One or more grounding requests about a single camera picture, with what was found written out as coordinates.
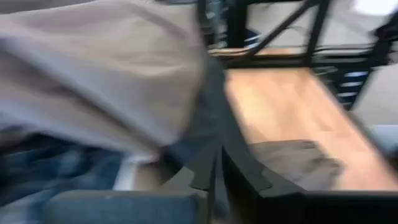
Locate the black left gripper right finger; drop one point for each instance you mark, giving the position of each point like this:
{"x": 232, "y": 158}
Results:
{"x": 242, "y": 180}

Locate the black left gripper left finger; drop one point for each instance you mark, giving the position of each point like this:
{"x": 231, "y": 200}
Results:
{"x": 202, "y": 149}

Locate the black metal rig frame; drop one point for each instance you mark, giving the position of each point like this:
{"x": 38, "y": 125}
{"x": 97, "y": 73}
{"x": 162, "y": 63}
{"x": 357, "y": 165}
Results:
{"x": 236, "y": 25}

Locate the grey olive garment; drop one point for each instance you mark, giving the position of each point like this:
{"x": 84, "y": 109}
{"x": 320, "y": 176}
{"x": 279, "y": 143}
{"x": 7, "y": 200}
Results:
{"x": 93, "y": 71}

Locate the blue plaid shirt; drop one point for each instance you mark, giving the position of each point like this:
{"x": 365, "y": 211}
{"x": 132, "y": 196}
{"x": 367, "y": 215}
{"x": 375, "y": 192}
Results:
{"x": 46, "y": 168}

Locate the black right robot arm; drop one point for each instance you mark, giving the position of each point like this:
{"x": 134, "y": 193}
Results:
{"x": 385, "y": 40}

